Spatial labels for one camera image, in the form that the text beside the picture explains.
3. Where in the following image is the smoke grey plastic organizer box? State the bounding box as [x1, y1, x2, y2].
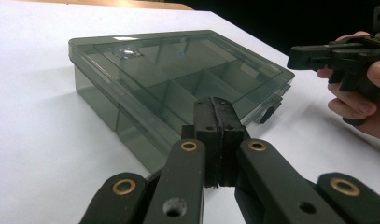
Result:
[67, 29, 296, 174]

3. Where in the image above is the black curtain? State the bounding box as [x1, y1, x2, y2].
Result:
[165, 0, 380, 58]

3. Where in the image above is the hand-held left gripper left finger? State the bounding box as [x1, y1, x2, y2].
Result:
[181, 96, 224, 189]

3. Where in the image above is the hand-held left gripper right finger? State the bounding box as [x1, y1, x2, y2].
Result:
[211, 96, 251, 188]

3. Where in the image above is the wooden table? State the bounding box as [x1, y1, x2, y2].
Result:
[16, 0, 195, 11]

